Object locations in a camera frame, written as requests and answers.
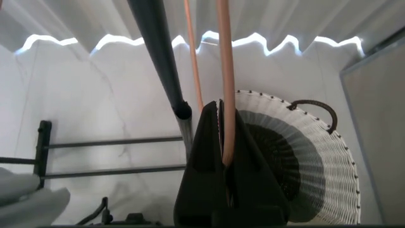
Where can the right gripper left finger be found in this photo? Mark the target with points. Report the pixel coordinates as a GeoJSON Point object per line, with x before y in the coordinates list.
{"type": "Point", "coordinates": [199, 183]}

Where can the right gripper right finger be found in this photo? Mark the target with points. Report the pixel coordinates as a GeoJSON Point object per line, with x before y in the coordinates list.
{"type": "Point", "coordinates": [256, 190]}

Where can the white laundry basket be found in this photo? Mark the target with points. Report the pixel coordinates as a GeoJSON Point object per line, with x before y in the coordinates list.
{"type": "Point", "coordinates": [316, 142]}

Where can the pale grey shorts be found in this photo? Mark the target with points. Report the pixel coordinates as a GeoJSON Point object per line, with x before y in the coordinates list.
{"type": "Point", "coordinates": [28, 206]}

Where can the black clothes rack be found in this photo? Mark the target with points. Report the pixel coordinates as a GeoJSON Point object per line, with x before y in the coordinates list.
{"type": "Point", "coordinates": [159, 47]}

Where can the pink clothes hanger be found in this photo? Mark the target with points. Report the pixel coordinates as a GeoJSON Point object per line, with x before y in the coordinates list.
{"type": "Point", "coordinates": [228, 79]}

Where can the white curtain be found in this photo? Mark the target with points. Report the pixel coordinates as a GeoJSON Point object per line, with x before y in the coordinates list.
{"type": "Point", "coordinates": [284, 16]}

